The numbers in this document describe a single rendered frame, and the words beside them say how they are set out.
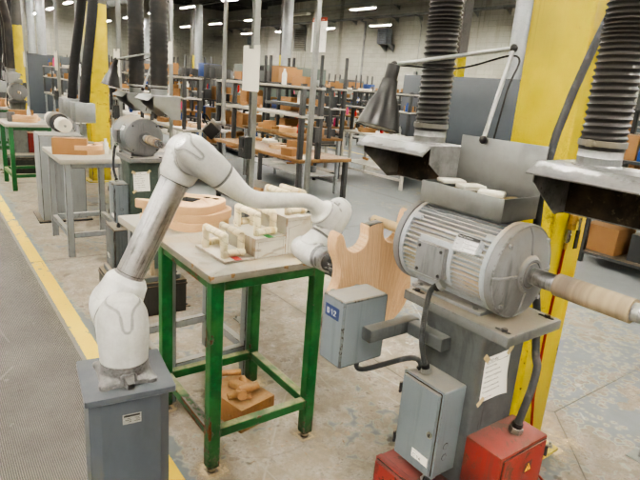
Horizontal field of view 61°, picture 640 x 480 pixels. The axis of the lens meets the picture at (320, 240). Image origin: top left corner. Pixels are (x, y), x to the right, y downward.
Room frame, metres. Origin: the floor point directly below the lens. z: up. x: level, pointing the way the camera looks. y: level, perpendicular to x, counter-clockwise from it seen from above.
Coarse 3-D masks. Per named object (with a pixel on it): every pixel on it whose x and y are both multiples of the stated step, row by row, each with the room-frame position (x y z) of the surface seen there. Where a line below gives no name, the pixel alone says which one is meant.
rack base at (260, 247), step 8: (232, 224) 2.45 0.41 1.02; (248, 224) 2.47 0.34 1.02; (248, 232) 2.32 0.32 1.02; (232, 240) 2.37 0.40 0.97; (248, 240) 2.27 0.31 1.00; (256, 240) 2.23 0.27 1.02; (264, 240) 2.25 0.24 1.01; (272, 240) 2.28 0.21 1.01; (280, 240) 2.31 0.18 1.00; (248, 248) 2.26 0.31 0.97; (256, 248) 2.23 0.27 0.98; (264, 248) 2.25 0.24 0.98; (272, 248) 2.28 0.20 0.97; (280, 248) 2.31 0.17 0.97; (256, 256) 2.23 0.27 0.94; (264, 256) 2.25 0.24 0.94; (272, 256) 2.28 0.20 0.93
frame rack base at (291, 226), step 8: (264, 216) 2.46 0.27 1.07; (280, 216) 2.36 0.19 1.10; (288, 216) 2.35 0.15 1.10; (296, 216) 2.36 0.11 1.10; (304, 216) 2.38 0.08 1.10; (264, 224) 2.46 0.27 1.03; (280, 224) 2.36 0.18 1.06; (288, 224) 2.33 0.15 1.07; (296, 224) 2.36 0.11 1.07; (304, 224) 2.39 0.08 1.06; (280, 232) 2.36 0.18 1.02; (288, 232) 2.33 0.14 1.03; (296, 232) 2.36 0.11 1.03; (304, 232) 2.39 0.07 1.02; (288, 240) 2.33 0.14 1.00; (288, 248) 2.33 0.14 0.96
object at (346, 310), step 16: (352, 288) 1.47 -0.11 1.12; (368, 288) 1.48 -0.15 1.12; (336, 304) 1.37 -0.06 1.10; (352, 304) 1.36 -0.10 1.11; (368, 304) 1.40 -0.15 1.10; (384, 304) 1.43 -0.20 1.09; (336, 320) 1.37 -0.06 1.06; (352, 320) 1.37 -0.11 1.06; (368, 320) 1.40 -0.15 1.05; (384, 320) 1.44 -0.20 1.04; (336, 336) 1.36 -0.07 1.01; (352, 336) 1.37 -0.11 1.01; (320, 352) 1.42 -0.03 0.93; (336, 352) 1.36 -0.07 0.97; (352, 352) 1.37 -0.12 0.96; (368, 352) 1.41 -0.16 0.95; (368, 368) 1.43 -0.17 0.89
